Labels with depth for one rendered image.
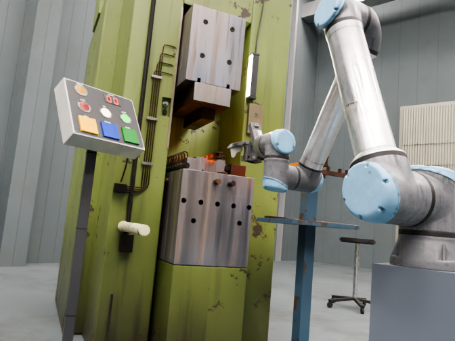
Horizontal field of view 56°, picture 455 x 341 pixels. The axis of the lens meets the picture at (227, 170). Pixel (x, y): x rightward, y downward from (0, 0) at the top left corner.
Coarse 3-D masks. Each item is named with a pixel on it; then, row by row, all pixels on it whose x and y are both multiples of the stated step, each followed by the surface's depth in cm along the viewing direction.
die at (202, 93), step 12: (192, 84) 218; (204, 84) 217; (180, 96) 235; (192, 96) 215; (204, 96) 216; (216, 96) 219; (228, 96) 222; (180, 108) 233; (192, 108) 230; (216, 108) 226
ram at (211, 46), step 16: (192, 16) 217; (208, 16) 221; (224, 16) 224; (192, 32) 216; (208, 32) 220; (224, 32) 224; (240, 32) 228; (192, 48) 216; (208, 48) 219; (224, 48) 223; (240, 48) 227; (192, 64) 215; (208, 64) 218; (224, 64) 222; (240, 64) 226; (176, 80) 228; (192, 80) 214; (208, 80) 218; (224, 80) 221; (240, 80) 225
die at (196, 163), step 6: (204, 156) 216; (174, 162) 229; (192, 162) 211; (198, 162) 212; (204, 162) 213; (210, 162) 215; (216, 162) 216; (222, 162) 217; (186, 168) 209; (192, 168) 210; (198, 168) 212; (204, 168) 213; (210, 168) 214; (216, 168) 216; (222, 168) 217
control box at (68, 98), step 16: (64, 80) 173; (64, 96) 170; (80, 96) 174; (96, 96) 182; (112, 96) 189; (64, 112) 168; (80, 112) 169; (96, 112) 176; (112, 112) 184; (128, 112) 191; (64, 128) 166; (128, 128) 186; (64, 144) 165; (80, 144) 168; (96, 144) 172; (112, 144) 175; (128, 144) 180
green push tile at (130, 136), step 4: (124, 128) 182; (124, 132) 181; (128, 132) 183; (132, 132) 185; (124, 136) 180; (128, 136) 182; (132, 136) 183; (136, 136) 185; (124, 140) 179; (128, 140) 180; (132, 140) 182; (136, 140) 184; (136, 144) 184
